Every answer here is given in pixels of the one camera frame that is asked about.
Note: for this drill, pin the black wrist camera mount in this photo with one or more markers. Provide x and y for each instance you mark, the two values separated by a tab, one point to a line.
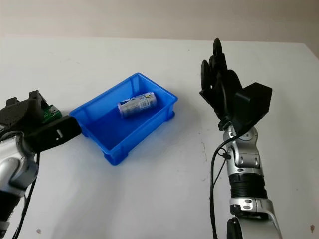
54	132
254	104

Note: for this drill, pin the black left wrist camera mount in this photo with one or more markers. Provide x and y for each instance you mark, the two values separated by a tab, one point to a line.
54	132

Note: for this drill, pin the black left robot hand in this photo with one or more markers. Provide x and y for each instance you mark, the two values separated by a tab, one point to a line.
22	112

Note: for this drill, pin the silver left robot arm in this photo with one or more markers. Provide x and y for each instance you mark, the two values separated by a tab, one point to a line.
12	161

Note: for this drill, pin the blue plastic tray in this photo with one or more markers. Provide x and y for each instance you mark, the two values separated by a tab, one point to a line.
104	132

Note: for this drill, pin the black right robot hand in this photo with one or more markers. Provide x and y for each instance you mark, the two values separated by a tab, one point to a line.
221	89

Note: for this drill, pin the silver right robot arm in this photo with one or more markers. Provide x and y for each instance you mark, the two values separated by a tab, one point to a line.
245	161

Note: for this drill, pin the green white toothpaste box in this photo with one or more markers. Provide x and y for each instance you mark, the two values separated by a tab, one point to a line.
52	113

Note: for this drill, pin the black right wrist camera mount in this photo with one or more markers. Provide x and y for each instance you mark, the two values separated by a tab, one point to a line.
254	104

